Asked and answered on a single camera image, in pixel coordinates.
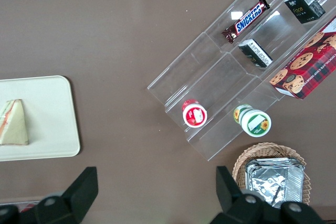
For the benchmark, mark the red tartan cookie box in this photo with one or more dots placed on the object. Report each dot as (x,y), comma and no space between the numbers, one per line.
(309,66)

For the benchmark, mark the clear acrylic stepped stand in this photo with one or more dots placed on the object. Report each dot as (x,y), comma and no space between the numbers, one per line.
(210,77)

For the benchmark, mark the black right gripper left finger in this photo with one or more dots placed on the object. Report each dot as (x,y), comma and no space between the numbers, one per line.
(68,205)

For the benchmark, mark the light tan wicker basket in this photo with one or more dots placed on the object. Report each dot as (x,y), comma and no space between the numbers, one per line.
(262,150)

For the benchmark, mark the triangular sandwich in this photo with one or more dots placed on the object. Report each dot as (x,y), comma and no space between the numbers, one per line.
(15,127)

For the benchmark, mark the red lidded yogurt cup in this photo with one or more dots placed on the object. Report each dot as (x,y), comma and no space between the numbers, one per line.
(194,115)

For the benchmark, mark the Snickers chocolate bar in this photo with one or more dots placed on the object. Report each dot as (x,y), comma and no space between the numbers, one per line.
(246,20)

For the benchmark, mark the cream plastic serving tray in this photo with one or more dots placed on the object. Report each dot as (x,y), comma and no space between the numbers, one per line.
(50,119)

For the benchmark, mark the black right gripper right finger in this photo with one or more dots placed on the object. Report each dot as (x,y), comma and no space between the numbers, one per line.
(236,208)

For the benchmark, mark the green lidded yogurt cup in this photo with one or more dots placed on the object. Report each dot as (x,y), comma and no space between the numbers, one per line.
(256,123)

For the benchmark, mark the aluminium foil tray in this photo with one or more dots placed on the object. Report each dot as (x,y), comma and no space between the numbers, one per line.
(273,182)

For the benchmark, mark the small black carton box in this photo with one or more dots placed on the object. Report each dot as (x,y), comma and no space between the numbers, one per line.
(302,9)
(256,53)

